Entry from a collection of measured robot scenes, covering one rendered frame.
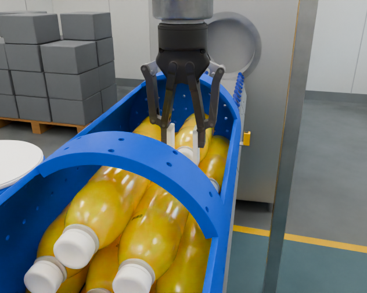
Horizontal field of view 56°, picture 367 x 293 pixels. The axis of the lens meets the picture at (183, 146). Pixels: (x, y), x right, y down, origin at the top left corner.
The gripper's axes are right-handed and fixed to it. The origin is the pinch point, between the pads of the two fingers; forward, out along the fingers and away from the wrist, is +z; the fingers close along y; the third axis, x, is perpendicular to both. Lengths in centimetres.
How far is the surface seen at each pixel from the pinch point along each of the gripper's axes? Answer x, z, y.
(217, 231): 21.4, 0.6, -8.0
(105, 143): 19.4, -8.3, 5.4
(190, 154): 0.2, 1.3, -1.2
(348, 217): -160, 115, -83
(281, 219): -80, 68, -28
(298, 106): -80, 16, -29
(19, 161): -9.6, 11.2, 40.3
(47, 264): 27.3, 3.2, 10.1
